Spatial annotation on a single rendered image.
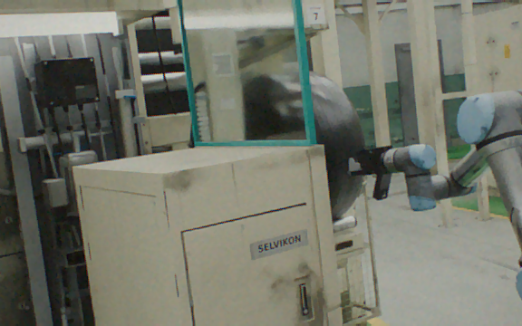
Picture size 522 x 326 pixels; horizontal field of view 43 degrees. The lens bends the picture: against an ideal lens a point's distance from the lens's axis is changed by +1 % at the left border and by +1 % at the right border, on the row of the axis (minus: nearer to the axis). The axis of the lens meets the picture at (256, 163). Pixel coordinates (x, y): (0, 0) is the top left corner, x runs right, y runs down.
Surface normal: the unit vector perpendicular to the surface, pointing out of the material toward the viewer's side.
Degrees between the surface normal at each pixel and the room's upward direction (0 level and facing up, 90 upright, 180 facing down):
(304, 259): 90
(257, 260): 90
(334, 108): 61
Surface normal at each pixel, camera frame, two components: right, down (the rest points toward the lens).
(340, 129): 0.50, -0.22
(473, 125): -0.95, 0.02
